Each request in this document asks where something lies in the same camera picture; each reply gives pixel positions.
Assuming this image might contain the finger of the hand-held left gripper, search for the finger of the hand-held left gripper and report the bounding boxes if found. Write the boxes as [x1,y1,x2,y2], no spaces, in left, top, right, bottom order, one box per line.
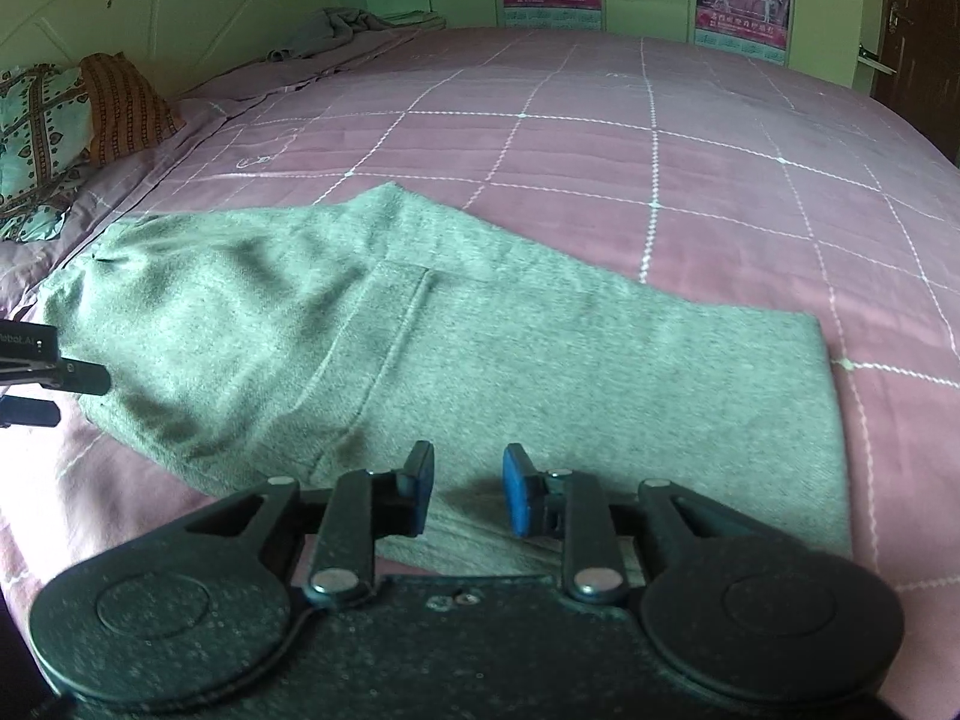
[30,358,112,395]
[0,394,61,428]

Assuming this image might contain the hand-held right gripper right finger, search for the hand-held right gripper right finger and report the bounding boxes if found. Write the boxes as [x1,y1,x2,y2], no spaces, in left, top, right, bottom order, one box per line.
[502,442,757,605]

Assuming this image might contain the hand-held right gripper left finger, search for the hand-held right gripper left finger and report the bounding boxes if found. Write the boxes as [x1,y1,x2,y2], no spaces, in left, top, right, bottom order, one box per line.
[184,440,436,608]

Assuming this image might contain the grey pants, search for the grey pants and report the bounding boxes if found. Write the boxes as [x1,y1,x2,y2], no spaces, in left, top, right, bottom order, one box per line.
[34,181,854,586]

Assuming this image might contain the teal patterned pillow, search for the teal patterned pillow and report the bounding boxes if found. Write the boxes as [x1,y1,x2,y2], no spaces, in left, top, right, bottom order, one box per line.
[0,64,95,241]

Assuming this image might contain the orange striped pillow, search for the orange striped pillow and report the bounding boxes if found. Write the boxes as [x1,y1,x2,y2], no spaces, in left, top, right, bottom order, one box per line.
[79,52,187,166]

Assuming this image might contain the bed with pink checked sheet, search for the bed with pink checked sheet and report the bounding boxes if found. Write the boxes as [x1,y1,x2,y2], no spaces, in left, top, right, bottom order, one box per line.
[0,24,960,620]

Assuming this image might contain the cream headboard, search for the cream headboard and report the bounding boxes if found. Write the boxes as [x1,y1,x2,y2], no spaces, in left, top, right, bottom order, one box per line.
[0,0,368,102]

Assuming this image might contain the crumpled grey blanket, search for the crumpled grey blanket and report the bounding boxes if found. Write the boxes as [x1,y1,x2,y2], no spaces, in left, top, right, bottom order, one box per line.
[266,7,391,65]

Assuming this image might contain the folded cloths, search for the folded cloths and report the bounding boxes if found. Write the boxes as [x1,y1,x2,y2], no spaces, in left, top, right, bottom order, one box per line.
[375,9,443,32]

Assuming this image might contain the cream corner shelves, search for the cream corner shelves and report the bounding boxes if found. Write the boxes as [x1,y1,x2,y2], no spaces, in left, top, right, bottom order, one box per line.
[855,0,898,73]

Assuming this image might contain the brown wooden door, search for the brown wooden door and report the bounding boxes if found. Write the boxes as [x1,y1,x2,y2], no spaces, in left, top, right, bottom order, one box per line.
[874,0,960,166]

